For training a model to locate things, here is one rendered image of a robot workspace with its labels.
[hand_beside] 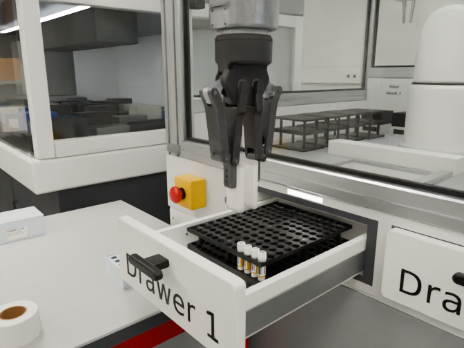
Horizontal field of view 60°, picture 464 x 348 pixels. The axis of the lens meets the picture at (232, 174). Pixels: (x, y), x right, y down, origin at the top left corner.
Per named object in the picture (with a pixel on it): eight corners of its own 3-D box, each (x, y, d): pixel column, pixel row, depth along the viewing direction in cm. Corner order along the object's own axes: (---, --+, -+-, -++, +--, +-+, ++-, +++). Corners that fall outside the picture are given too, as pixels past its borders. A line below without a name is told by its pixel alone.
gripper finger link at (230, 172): (237, 151, 54) (219, 154, 52) (237, 187, 55) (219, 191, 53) (229, 149, 55) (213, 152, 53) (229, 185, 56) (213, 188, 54)
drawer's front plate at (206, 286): (234, 371, 46) (234, 285, 44) (120, 277, 68) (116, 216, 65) (245, 364, 48) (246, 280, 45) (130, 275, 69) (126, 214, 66)
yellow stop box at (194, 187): (189, 212, 94) (188, 181, 92) (172, 204, 99) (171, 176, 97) (206, 207, 97) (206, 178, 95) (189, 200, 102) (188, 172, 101)
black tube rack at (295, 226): (259, 305, 56) (260, 263, 55) (188, 262, 69) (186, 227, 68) (349, 259, 71) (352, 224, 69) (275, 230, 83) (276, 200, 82)
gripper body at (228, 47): (247, 37, 57) (246, 103, 60) (199, 33, 52) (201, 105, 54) (287, 34, 52) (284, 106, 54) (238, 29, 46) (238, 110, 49)
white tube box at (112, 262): (123, 289, 75) (122, 271, 74) (105, 273, 81) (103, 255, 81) (179, 269, 83) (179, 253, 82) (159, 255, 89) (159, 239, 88)
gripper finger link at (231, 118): (251, 81, 52) (243, 79, 51) (242, 166, 54) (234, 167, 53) (231, 80, 55) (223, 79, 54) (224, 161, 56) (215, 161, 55)
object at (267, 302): (236, 346, 48) (237, 301, 47) (134, 270, 67) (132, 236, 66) (398, 252, 74) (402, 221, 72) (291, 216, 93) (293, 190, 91)
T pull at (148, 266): (155, 283, 50) (155, 273, 50) (128, 262, 56) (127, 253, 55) (179, 274, 52) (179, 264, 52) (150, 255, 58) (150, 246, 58)
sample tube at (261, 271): (261, 285, 56) (262, 255, 55) (255, 282, 57) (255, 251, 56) (267, 282, 57) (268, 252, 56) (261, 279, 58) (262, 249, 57)
